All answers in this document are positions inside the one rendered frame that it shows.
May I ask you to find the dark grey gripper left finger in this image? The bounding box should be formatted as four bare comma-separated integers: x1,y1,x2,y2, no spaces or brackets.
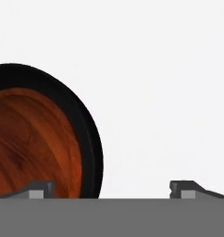
0,181,56,199

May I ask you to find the black bowl with wooden inside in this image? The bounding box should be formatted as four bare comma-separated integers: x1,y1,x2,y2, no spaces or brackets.
0,62,105,199

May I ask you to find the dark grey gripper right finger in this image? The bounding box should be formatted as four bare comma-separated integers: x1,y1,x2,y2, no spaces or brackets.
168,180,224,199

